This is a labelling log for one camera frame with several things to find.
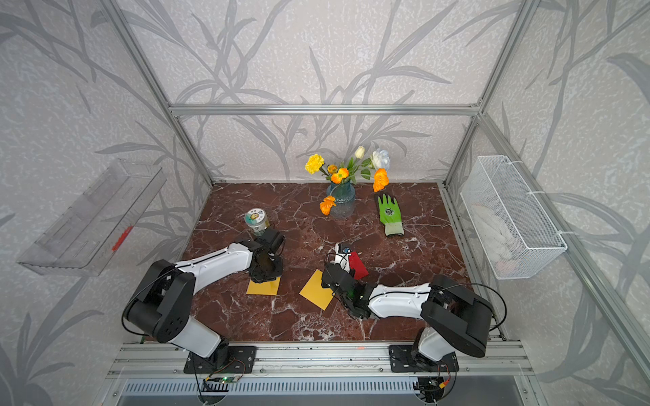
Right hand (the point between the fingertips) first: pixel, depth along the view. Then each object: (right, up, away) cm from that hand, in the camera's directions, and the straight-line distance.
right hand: (325, 263), depth 85 cm
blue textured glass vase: (+7, +23, +15) cm, 28 cm away
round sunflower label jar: (-28, +14, +11) cm, 33 cm away
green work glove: (+27, +15, +23) cm, 38 cm away
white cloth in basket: (+53, +9, -10) cm, 55 cm away
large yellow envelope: (-4, -11, +5) cm, 13 cm away
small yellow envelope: (-20, -10, +3) cm, 23 cm away
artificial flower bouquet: (+18, +34, -5) cm, 39 cm away
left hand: (-17, -5, +4) cm, 18 cm away
